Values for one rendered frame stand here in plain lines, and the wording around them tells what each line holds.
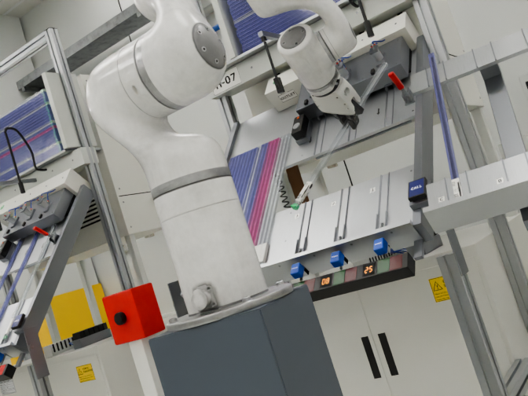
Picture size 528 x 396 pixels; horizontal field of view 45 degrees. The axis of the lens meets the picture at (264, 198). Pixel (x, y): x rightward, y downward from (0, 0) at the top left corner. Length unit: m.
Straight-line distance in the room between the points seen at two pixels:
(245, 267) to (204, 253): 0.06
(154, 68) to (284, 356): 0.43
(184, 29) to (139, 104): 0.13
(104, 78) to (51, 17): 4.14
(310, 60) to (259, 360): 0.75
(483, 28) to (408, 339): 1.96
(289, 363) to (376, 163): 2.73
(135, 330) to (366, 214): 0.90
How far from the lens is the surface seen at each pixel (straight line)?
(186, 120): 4.18
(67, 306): 4.64
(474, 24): 3.40
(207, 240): 0.88
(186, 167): 0.89
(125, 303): 2.08
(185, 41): 0.90
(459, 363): 1.78
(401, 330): 1.81
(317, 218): 1.59
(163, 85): 0.91
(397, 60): 1.79
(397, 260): 1.38
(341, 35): 1.41
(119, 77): 0.95
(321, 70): 1.43
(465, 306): 1.41
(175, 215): 0.89
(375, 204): 1.51
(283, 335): 0.86
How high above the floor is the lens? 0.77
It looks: 4 degrees up
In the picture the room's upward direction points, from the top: 18 degrees counter-clockwise
